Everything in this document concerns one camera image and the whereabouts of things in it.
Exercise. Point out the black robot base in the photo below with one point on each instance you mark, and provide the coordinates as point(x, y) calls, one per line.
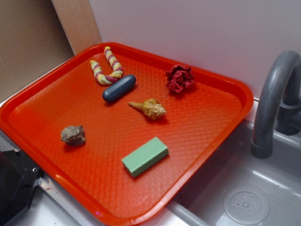
point(19, 176)

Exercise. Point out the green rectangular block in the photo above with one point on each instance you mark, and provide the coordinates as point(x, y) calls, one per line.
point(145, 157)

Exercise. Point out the tan spiral seashell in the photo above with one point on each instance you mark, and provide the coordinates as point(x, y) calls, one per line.
point(151, 108)

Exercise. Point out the orange plastic tray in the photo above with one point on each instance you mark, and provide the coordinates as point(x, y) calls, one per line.
point(196, 122)

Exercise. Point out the dark blue oval capsule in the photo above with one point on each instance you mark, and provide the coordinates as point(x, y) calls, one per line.
point(119, 89)

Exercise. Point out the crumpled red cloth ball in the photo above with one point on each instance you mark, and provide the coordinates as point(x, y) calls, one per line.
point(179, 78)

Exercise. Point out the grey brown rock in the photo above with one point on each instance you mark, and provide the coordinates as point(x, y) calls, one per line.
point(73, 135)

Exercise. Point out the grey plastic sink basin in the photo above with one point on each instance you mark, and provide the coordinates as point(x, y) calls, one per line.
point(232, 188)

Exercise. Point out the light wooden board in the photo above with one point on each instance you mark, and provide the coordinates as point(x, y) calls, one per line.
point(78, 22)

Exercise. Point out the grey plastic faucet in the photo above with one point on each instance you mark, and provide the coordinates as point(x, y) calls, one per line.
point(279, 107)

